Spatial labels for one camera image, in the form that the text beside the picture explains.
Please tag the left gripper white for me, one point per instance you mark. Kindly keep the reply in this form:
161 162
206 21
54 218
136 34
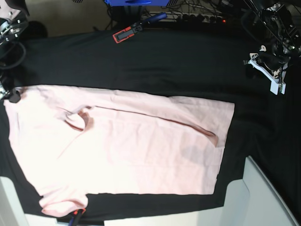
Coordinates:
272 66

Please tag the black power strip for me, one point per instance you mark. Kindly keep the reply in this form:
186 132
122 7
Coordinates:
177 17

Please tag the pink T-shirt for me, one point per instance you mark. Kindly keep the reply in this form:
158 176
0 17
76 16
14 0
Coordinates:
75 141

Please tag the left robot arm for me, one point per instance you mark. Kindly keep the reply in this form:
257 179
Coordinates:
283 49

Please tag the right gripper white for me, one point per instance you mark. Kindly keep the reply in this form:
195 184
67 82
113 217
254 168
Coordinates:
8 92

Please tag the red black clamp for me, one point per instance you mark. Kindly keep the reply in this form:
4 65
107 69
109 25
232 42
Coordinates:
137 27

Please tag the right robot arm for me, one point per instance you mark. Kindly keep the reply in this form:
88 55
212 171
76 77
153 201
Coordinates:
13 21

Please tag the blue plastic box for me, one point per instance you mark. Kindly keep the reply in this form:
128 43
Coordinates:
115 3

